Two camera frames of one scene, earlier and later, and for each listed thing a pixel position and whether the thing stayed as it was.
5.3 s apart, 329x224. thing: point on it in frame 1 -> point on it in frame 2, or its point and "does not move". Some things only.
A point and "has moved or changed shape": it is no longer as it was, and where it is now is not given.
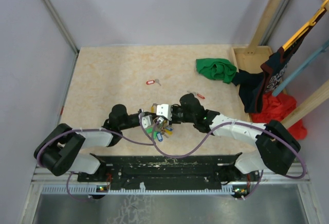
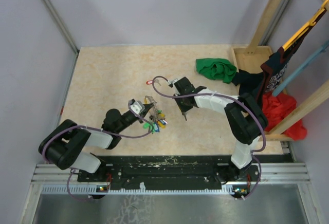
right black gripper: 174,108 -> 182,109
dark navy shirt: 254,87 does not move
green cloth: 218,69 does not move
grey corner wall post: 54,13 does not move
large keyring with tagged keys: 159,129 has moved or changed shape
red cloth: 277,108 does not move
